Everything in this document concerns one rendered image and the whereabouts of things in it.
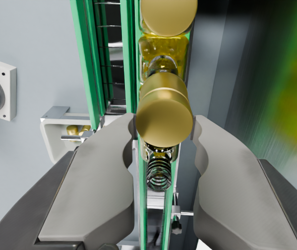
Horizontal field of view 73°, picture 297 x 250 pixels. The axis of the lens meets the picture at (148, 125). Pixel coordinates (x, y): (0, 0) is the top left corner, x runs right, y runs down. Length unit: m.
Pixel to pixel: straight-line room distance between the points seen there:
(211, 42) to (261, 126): 0.34
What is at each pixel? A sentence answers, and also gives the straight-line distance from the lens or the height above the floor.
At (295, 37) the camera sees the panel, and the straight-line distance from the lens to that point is 0.24.
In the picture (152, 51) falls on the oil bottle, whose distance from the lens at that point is 0.21.
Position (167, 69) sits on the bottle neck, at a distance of 0.17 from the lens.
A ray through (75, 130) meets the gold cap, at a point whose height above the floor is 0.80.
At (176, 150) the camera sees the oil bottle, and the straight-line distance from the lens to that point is 0.27.
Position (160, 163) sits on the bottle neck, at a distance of 0.24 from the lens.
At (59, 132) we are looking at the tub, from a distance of 0.71.
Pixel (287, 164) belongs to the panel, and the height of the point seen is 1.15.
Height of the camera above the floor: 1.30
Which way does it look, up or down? 58 degrees down
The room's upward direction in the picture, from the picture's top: 174 degrees counter-clockwise
